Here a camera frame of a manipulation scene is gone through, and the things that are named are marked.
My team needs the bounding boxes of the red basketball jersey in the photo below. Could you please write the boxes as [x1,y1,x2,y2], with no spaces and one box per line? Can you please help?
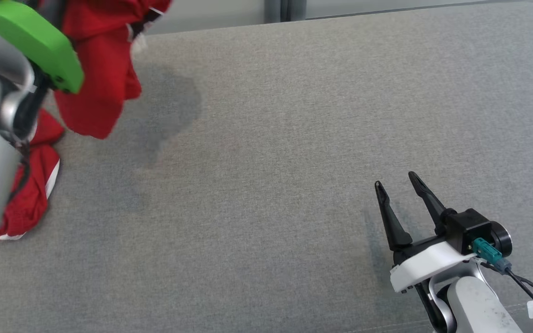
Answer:
[40,0,173,140]

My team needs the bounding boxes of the red shorts with white stripes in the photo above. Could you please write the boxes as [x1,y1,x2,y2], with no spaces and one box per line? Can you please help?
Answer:
[0,109,66,241]

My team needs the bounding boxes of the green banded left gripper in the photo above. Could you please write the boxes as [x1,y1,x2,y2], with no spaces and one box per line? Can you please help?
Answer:
[0,0,85,94]

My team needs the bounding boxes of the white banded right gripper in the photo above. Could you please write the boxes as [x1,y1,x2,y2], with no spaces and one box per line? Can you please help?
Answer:
[375,171,512,294]

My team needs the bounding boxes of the grey vertical pole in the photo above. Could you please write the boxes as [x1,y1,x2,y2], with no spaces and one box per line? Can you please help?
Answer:
[264,0,307,24]

